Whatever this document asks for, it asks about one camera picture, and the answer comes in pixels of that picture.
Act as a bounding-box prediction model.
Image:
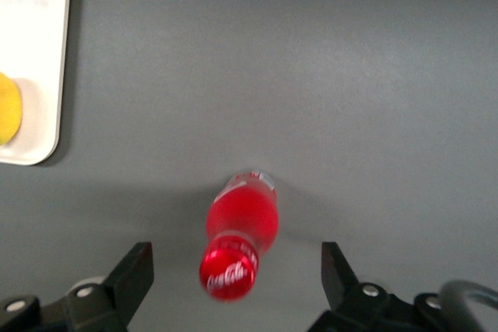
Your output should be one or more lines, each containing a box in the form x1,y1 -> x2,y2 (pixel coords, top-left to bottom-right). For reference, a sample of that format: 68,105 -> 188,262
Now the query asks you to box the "red soda can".
198,168 -> 280,303

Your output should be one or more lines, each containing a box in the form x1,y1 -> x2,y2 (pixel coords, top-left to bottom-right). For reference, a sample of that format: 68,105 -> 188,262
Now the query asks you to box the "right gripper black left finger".
0,241 -> 153,332

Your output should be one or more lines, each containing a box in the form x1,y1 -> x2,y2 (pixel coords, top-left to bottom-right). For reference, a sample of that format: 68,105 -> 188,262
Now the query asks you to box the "cream rectangular plastic tray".
0,0 -> 74,166

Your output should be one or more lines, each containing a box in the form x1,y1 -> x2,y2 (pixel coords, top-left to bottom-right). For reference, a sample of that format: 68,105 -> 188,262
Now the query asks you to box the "right arm wrist cable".
438,279 -> 498,332

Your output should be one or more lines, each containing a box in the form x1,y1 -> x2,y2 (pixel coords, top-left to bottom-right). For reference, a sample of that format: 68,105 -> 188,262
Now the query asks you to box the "yellow lemon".
0,71 -> 23,147

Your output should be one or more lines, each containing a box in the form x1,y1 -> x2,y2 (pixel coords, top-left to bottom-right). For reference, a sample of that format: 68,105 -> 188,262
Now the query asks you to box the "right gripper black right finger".
307,241 -> 444,332

